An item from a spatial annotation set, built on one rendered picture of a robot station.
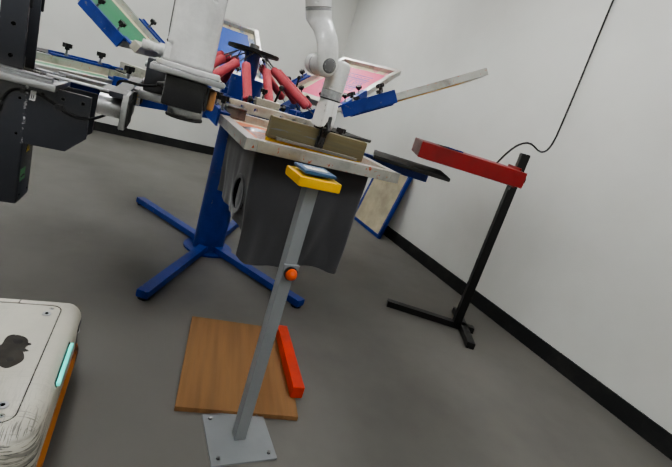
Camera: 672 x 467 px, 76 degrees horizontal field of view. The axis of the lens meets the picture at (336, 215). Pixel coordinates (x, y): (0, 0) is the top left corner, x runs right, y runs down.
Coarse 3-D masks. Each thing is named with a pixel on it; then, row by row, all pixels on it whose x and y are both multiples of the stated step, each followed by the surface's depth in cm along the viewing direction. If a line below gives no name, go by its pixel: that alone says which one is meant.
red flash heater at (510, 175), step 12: (420, 144) 245; (432, 144) 239; (420, 156) 241; (432, 156) 241; (444, 156) 240; (456, 156) 239; (468, 156) 239; (456, 168) 241; (468, 168) 240; (480, 168) 240; (492, 168) 239; (504, 168) 238; (516, 168) 254; (504, 180) 240; (516, 180) 239
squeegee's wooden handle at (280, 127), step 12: (276, 120) 144; (288, 120) 146; (276, 132) 146; (288, 132) 147; (300, 132) 149; (312, 132) 151; (312, 144) 152; (324, 144) 154; (336, 144) 156; (348, 144) 158; (360, 144) 160; (360, 156) 162
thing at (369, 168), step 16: (224, 128) 160; (240, 128) 146; (240, 144) 135; (256, 144) 132; (272, 144) 134; (304, 160) 140; (320, 160) 142; (336, 160) 145; (368, 160) 171; (368, 176) 152; (384, 176) 155
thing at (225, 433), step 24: (288, 168) 125; (312, 192) 124; (336, 192) 122; (288, 240) 129; (288, 264) 128; (288, 288) 132; (264, 336) 135; (264, 360) 138; (240, 408) 144; (216, 432) 146; (240, 432) 144; (264, 432) 152; (216, 456) 137; (240, 456) 139; (264, 456) 142
